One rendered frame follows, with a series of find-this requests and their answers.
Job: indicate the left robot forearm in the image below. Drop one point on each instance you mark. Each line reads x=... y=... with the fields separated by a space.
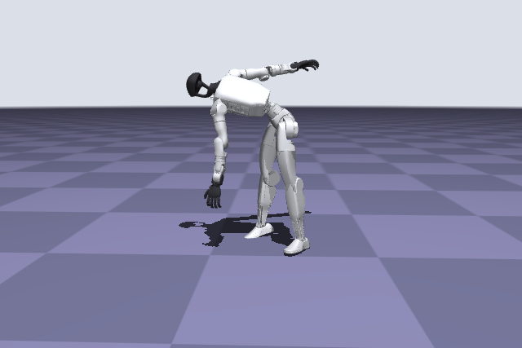
x=220 y=160

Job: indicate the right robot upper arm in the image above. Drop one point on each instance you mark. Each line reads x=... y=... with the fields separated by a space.
x=251 y=73

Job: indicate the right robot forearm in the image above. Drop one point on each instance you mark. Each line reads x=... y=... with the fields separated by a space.
x=280 y=69

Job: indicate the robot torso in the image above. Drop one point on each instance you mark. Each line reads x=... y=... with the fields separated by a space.
x=249 y=98

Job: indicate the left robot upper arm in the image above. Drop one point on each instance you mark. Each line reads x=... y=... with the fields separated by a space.
x=218 y=111

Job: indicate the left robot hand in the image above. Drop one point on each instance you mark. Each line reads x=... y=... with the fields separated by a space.
x=214 y=192

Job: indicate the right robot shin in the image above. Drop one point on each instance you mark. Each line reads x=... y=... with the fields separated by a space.
x=266 y=195

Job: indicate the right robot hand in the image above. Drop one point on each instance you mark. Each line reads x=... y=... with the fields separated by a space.
x=304 y=64

